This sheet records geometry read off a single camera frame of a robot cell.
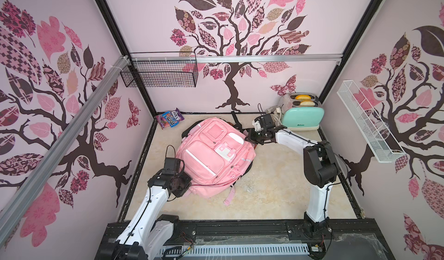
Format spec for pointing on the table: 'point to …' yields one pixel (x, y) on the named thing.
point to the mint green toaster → (302, 111)
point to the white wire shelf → (382, 148)
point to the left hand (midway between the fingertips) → (191, 185)
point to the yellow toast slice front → (307, 104)
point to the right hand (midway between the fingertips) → (244, 140)
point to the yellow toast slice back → (303, 97)
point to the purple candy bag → (170, 118)
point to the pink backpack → (215, 153)
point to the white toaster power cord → (276, 112)
